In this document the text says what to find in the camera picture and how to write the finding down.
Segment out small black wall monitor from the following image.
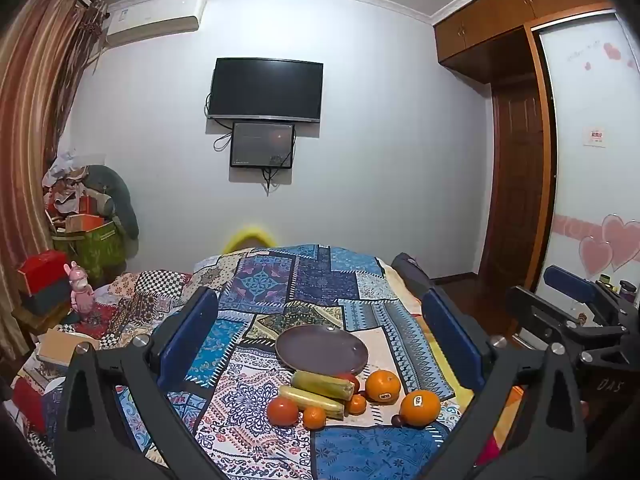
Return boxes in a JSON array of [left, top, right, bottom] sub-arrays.
[[229, 121, 295, 170]]

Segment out checkered patchwork quilt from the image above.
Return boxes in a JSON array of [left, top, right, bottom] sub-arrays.
[[95, 269, 193, 351]]

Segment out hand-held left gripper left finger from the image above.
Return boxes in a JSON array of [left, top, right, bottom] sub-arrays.
[[52, 286, 221, 480]]

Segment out brown cardboard box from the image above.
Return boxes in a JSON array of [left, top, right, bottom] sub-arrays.
[[36, 327, 98, 368]]

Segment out red gift box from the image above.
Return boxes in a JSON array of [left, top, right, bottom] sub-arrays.
[[17, 250, 73, 297]]

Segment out brown wooden door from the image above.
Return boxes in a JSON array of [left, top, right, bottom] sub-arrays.
[[482, 74, 558, 286]]

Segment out dark brown round plate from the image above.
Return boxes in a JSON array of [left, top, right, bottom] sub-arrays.
[[275, 324, 370, 377]]

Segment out white sliding door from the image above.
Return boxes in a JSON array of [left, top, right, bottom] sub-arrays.
[[530, 7, 640, 311]]

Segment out yellow plush pillow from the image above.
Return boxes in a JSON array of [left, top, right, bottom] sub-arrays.
[[222, 225, 279, 256]]

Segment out white air conditioner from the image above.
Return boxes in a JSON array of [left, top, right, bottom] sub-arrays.
[[102, 0, 207, 48]]

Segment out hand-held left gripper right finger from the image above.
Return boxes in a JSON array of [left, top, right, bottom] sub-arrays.
[[420, 286, 588, 480]]

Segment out brown striped curtain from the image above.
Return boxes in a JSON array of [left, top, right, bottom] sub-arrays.
[[0, 0, 108, 361]]

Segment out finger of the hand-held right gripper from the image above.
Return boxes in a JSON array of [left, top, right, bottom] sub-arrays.
[[504, 285, 630, 361], [544, 265, 625, 328]]

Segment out dark cloth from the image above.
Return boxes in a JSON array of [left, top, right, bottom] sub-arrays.
[[391, 252, 432, 293]]

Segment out black wall television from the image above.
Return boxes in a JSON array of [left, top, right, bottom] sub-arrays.
[[207, 57, 324, 124]]

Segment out orange with white sticker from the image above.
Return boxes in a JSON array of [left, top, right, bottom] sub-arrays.
[[399, 389, 442, 429], [364, 369, 402, 405]]

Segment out black hanging cables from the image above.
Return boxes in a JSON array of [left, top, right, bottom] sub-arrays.
[[204, 92, 300, 198]]

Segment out pile of boxes and papers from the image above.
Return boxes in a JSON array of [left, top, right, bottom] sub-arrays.
[[42, 152, 118, 235]]

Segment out green cardboard box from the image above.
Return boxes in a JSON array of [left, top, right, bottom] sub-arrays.
[[52, 222, 127, 281]]

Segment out pink pig toy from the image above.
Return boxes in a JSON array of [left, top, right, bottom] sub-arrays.
[[64, 261, 98, 326]]

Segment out blue patchwork blanket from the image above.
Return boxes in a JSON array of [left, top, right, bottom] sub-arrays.
[[97, 244, 501, 480]]

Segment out grey plush pillow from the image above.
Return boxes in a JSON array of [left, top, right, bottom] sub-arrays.
[[82, 164, 141, 241]]

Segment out wooden wardrobe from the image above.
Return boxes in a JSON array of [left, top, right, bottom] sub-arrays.
[[432, 0, 618, 83]]

